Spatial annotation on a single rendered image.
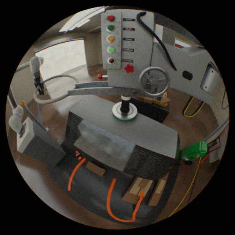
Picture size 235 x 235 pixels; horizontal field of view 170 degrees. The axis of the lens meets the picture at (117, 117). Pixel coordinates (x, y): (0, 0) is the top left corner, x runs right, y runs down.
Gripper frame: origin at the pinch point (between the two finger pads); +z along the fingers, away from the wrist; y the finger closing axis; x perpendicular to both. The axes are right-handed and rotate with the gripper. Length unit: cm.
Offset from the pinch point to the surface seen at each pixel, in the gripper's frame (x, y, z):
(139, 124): -32, 102, -6
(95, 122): -26, 69, 5
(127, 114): -24, 92, -7
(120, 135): -40, 86, -2
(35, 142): -44, -15, 44
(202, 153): -91, 225, -16
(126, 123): -30, 92, -3
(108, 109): -12, 80, 3
